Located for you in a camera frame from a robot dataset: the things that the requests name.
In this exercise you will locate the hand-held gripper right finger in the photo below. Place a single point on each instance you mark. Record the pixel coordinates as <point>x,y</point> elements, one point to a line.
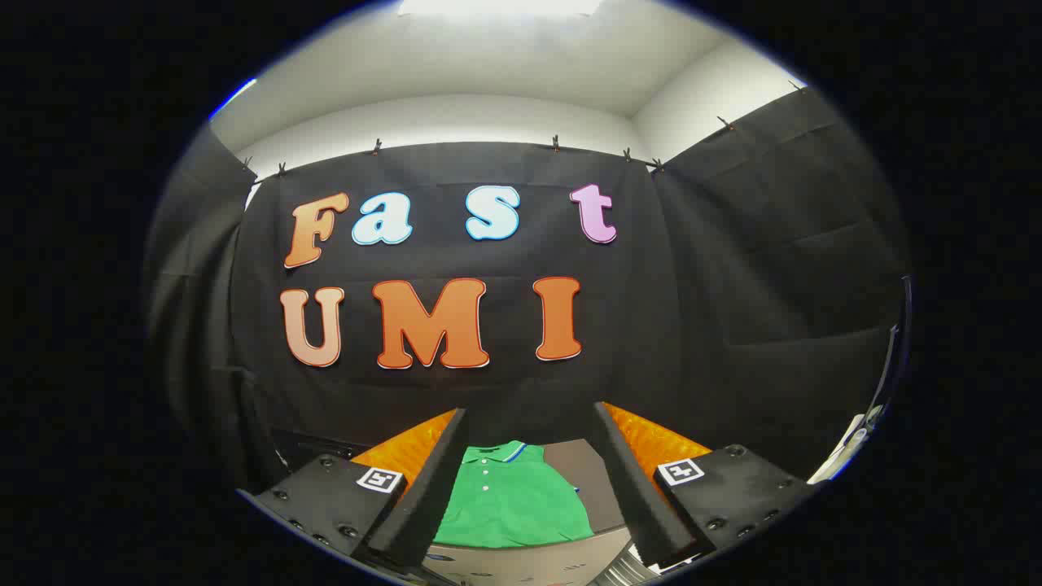
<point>631,488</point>

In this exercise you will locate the green polo shirt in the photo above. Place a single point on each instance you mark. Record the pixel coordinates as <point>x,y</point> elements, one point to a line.
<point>513,505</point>

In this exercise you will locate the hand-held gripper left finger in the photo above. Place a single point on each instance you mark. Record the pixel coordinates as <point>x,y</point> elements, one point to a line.
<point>431,488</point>

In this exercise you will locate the row of black cloth clips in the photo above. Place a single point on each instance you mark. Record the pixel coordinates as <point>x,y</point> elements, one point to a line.
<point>555,143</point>

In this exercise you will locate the ceiling light panel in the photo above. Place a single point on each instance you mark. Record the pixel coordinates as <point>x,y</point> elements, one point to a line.
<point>496,6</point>

